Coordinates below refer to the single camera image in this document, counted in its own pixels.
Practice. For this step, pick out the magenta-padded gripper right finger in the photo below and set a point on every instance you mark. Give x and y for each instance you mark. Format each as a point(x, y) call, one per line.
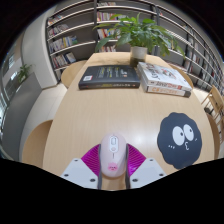
point(148, 170)

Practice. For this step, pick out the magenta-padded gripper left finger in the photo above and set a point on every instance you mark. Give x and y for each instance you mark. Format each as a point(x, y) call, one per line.
point(78, 170)

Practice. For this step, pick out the pale pink computer mouse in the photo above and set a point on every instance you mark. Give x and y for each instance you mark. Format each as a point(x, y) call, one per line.
point(113, 156)

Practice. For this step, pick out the black cartoon-face mouse pad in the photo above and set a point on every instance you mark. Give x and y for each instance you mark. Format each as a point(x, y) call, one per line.
point(180, 146)

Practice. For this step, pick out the round-backed wooden chair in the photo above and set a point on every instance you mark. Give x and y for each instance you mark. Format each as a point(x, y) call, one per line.
point(33, 146)
point(70, 71)
point(215, 136)
point(185, 75)

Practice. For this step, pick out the book with orange spine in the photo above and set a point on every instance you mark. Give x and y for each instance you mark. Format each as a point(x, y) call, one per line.
point(168, 90)

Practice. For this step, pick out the light wooden chair group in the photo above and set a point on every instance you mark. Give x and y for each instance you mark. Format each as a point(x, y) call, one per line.
point(215, 103)

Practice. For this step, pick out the white illustrated book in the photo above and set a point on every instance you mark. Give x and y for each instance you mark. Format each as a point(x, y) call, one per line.
point(163, 75)

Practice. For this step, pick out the black hardcover book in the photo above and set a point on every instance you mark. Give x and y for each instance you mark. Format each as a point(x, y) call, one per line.
point(110, 75)

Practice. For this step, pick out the small background potted plant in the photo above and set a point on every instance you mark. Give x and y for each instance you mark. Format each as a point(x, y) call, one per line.
point(23, 71)

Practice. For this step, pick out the green potted plant, white pot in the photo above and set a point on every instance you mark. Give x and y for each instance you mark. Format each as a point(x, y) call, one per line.
point(141, 33)

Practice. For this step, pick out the grey wall shelf unit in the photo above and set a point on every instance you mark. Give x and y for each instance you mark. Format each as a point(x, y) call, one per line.
point(71, 30)

